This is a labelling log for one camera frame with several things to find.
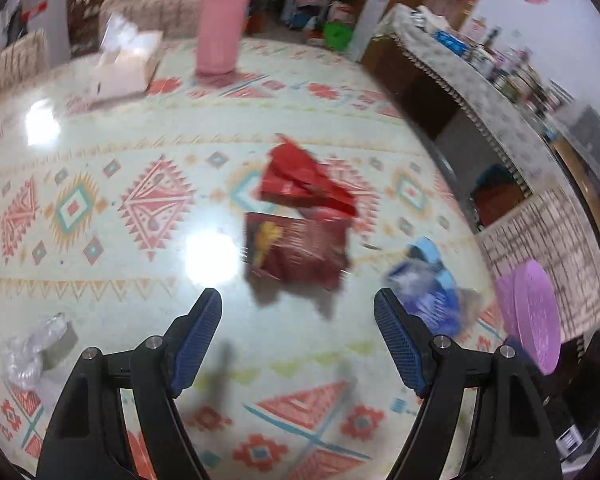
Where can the dark red packet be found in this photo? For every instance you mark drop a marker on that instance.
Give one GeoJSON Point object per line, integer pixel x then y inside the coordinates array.
{"type": "Point", "coordinates": [300, 255]}

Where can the purple plastic basket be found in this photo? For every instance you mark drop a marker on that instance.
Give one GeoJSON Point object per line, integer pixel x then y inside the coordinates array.
{"type": "Point", "coordinates": [530, 310]}

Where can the red wrapper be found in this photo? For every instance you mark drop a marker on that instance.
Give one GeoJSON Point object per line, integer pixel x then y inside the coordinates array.
{"type": "Point", "coordinates": [300, 180]}

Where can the clear plastic bag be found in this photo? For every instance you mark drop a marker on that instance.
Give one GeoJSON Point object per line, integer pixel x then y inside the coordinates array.
{"type": "Point", "coordinates": [27, 355]}

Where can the sideboard with leaf-print cloth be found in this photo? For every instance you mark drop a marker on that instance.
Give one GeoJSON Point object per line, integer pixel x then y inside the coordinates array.
{"type": "Point", "coordinates": [480, 95]}

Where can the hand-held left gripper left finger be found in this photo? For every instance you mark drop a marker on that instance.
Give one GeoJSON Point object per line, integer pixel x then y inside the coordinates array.
{"type": "Point", "coordinates": [192, 345]}

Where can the blue printed packet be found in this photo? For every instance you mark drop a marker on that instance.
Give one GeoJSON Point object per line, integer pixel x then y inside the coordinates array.
{"type": "Point", "coordinates": [430, 300]}

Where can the white tissue box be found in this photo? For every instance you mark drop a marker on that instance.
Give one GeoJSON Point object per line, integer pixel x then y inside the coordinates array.
{"type": "Point", "coordinates": [125, 70]}

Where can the blue box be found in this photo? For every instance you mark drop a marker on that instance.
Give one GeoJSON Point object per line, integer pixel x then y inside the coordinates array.
{"type": "Point", "coordinates": [451, 41]}

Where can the green bag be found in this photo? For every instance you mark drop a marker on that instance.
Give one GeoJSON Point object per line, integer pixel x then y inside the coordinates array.
{"type": "Point", "coordinates": [338, 36]}

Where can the row of bottles and jars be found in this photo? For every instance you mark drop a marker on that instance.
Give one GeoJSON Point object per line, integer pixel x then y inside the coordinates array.
{"type": "Point", "coordinates": [520, 75]}

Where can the patterned tablecloth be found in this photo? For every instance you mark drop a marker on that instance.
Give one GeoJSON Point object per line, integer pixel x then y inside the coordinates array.
{"type": "Point", "coordinates": [105, 270]}

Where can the patterned fabric chair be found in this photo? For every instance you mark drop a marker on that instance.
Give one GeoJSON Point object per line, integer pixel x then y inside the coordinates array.
{"type": "Point", "coordinates": [545, 250]}
{"type": "Point", "coordinates": [10, 67]}
{"type": "Point", "coordinates": [150, 10]}

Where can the pink thermos bottle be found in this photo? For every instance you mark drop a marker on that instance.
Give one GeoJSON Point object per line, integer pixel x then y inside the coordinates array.
{"type": "Point", "coordinates": [222, 30]}

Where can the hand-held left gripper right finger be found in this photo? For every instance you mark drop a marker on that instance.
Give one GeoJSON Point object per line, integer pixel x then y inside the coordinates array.
{"type": "Point", "coordinates": [402, 345]}

